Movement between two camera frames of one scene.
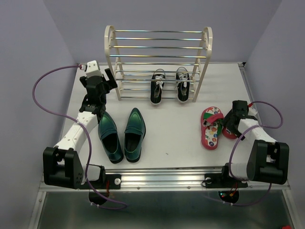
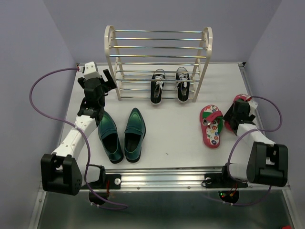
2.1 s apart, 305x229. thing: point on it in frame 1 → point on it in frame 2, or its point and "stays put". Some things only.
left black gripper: (112, 83) stays put
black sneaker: (157, 83) stays put
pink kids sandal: (228, 134) → (243, 97)
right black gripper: (227, 122) stays put
